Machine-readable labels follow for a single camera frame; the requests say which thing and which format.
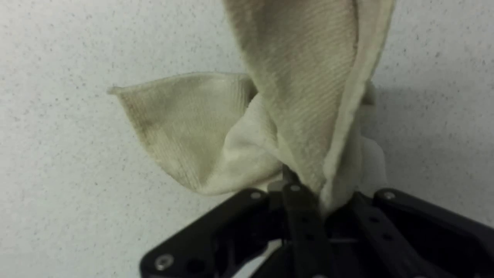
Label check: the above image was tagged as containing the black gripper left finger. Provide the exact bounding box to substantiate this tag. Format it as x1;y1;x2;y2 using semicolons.
140;174;331;278

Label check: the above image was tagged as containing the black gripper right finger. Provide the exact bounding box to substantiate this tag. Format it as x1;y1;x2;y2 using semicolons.
326;189;494;278

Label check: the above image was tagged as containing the cream cloth towel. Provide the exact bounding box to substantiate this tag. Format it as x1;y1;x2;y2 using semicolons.
112;0;394;214

